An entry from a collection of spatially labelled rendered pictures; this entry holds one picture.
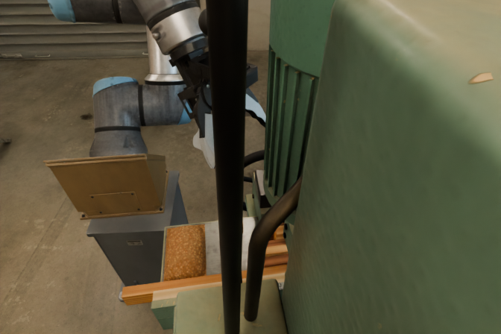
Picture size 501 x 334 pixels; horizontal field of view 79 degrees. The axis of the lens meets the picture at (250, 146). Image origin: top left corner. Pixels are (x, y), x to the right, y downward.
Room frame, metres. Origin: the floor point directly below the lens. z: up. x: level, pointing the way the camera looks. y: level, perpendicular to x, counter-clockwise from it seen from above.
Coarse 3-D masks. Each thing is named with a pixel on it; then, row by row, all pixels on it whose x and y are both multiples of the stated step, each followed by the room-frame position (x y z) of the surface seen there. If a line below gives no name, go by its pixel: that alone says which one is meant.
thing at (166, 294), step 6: (264, 276) 0.27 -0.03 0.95; (270, 276) 0.27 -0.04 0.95; (276, 276) 0.27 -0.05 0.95; (282, 276) 0.27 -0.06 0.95; (282, 282) 0.26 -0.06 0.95; (180, 288) 0.25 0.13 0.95; (186, 288) 0.25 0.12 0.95; (192, 288) 0.25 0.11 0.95; (198, 288) 0.25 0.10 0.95; (204, 288) 0.25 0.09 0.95; (156, 294) 0.24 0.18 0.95; (162, 294) 0.24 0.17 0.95; (168, 294) 0.24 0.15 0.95; (174, 294) 0.24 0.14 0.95
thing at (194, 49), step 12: (180, 48) 0.46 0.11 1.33; (192, 48) 0.46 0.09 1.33; (204, 48) 0.52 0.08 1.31; (168, 60) 0.51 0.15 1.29; (180, 60) 0.49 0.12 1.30; (180, 72) 0.49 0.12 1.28; (192, 72) 0.47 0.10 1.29; (192, 84) 0.47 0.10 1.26; (204, 84) 0.44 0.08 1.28; (180, 96) 0.47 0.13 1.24; (192, 96) 0.44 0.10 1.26; (204, 96) 0.42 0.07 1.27; (192, 108) 0.45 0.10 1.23
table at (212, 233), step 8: (248, 200) 0.52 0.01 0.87; (248, 208) 0.49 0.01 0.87; (248, 216) 0.47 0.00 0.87; (256, 216) 0.44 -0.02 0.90; (184, 224) 0.42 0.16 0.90; (192, 224) 0.42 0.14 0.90; (208, 224) 0.42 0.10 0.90; (216, 224) 0.42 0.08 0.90; (248, 224) 0.42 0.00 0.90; (256, 224) 0.42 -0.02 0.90; (208, 232) 0.40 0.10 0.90; (216, 232) 0.40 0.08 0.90; (248, 232) 0.40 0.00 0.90; (208, 240) 0.38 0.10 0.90; (216, 240) 0.38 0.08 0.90; (248, 240) 0.38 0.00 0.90; (208, 248) 0.36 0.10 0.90; (216, 248) 0.36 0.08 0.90; (208, 256) 0.34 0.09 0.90; (216, 256) 0.34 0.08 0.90; (208, 264) 0.32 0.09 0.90; (216, 264) 0.32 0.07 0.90; (208, 272) 0.30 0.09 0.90; (216, 272) 0.30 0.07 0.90; (160, 280) 0.28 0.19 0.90; (160, 320) 0.21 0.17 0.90; (168, 320) 0.21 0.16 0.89; (168, 328) 0.21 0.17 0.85
